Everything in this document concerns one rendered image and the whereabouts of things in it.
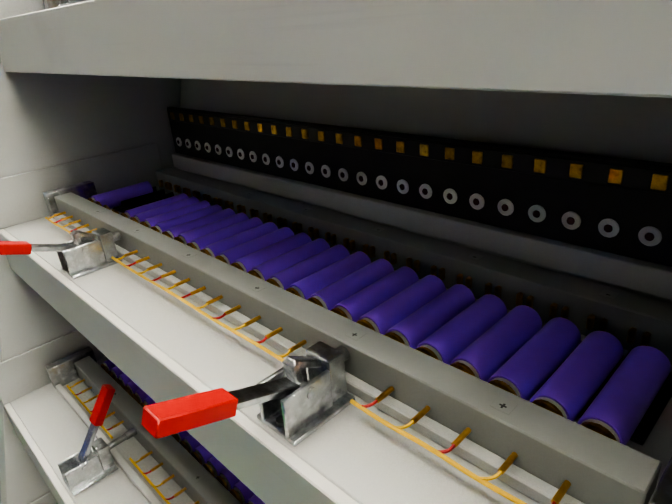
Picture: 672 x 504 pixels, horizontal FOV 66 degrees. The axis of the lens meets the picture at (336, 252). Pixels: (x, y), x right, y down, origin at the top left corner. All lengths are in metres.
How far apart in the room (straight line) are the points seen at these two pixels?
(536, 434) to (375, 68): 0.15
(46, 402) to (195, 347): 0.37
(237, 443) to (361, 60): 0.19
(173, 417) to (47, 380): 0.51
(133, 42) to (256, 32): 0.12
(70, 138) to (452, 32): 0.52
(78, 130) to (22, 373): 0.28
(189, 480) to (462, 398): 0.31
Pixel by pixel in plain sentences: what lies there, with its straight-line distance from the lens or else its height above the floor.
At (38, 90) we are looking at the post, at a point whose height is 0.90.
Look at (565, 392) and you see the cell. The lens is 0.25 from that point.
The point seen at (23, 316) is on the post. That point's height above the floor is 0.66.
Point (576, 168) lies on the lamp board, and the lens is 0.32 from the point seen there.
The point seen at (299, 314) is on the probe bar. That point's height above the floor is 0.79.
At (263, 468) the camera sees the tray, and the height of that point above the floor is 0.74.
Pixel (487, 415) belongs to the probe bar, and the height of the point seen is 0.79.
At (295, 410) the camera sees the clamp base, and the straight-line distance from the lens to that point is 0.24.
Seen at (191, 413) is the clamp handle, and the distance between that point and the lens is 0.21.
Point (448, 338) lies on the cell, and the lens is 0.27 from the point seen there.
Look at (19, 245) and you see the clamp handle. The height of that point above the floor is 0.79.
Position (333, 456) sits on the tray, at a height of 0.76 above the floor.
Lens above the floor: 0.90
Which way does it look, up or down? 13 degrees down
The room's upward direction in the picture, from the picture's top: 7 degrees clockwise
